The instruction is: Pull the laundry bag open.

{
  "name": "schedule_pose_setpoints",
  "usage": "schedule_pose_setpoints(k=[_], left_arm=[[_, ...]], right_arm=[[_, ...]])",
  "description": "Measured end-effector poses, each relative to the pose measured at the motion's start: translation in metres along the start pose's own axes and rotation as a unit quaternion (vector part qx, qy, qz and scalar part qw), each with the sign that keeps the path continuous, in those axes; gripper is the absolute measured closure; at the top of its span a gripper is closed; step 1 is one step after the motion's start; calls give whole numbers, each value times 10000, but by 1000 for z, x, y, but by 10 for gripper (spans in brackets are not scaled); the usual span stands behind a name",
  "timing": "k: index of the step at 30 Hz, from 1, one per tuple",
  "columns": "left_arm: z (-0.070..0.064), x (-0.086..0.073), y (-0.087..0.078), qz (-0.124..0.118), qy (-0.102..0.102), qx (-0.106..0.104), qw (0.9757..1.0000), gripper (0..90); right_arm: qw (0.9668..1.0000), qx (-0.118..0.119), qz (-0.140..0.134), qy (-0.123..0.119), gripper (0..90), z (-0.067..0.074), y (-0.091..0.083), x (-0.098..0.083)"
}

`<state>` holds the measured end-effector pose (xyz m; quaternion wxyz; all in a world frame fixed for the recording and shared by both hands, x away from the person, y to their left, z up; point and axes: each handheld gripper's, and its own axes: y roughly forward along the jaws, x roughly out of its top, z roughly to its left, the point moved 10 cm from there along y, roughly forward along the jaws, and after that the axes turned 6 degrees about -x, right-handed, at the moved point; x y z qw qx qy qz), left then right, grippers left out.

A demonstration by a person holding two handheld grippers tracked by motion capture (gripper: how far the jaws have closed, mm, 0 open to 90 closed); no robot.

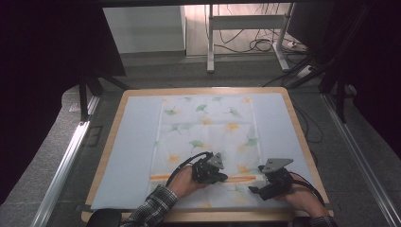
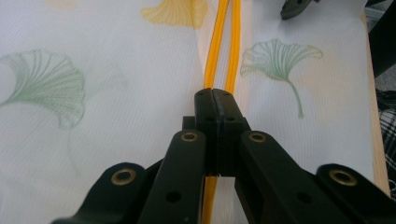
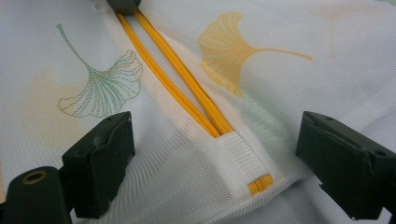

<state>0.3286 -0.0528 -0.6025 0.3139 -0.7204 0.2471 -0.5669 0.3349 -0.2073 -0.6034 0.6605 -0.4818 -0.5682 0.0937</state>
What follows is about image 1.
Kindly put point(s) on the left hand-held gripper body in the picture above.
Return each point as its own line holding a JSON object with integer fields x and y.
{"x": 206, "y": 171}

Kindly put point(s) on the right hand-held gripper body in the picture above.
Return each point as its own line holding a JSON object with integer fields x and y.
{"x": 277, "y": 183}

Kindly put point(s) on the white leaf-print cloth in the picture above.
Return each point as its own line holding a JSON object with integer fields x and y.
{"x": 208, "y": 132}

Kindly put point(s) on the person's left hand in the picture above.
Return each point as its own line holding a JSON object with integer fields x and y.
{"x": 183, "y": 183}

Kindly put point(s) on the person's right hand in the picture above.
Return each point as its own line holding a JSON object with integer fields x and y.
{"x": 302, "y": 198}

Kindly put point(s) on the wooden table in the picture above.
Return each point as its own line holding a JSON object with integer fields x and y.
{"x": 220, "y": 216}

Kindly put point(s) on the light blue table mat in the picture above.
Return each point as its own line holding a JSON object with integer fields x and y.
{"x": 132, "y": 151}

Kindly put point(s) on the black metal stand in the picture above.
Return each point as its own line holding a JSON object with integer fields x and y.
{"x": 340, "y": 97}
{"x": 83, "y": 101}

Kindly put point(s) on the white power strip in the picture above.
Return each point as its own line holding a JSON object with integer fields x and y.
{"x": 304, "y": 71}

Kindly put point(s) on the dark rounded object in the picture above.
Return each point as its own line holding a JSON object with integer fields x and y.
{"x": 104, "y": 218}

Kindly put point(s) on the dark floor hatch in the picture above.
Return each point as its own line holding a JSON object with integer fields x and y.
{"x": 93, "y": 136}

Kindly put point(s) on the dark curtain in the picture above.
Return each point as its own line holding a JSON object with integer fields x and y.
{"x": 384, "y": 78}
{"x": 41, "y": 78}

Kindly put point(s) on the white cabinet panel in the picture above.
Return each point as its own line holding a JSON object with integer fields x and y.
{"x": 142, "y": 28}

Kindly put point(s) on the aluminium floor rail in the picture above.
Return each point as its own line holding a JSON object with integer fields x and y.
{"x": 356, "y": 151}
{"x": 66, "y": 157}

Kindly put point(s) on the white metal desk frame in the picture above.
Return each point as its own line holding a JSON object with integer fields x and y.
{"x": 210, "y": 41}

